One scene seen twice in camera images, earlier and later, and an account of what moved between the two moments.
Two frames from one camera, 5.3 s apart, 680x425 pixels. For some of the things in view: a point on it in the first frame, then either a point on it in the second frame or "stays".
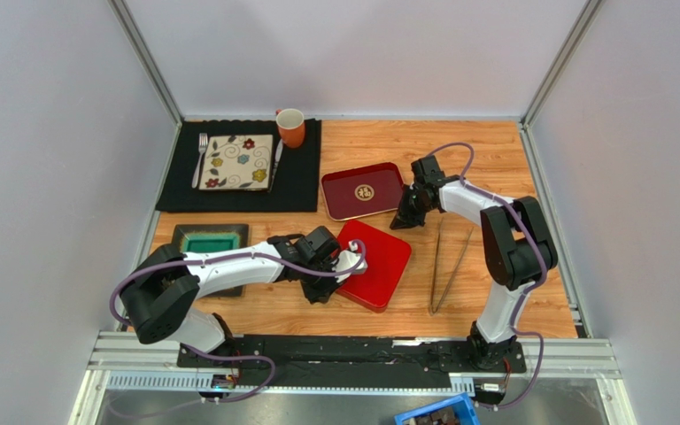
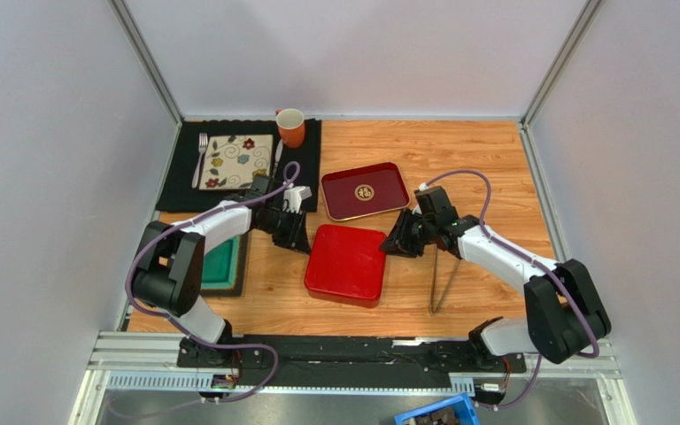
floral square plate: (237, 163) stays
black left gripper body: (315, 287) → (284, 227)
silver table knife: (278, 154) stays
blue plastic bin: (461, 402) stays
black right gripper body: (413, 204) → (406, 232)
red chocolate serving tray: (364, 191) stays
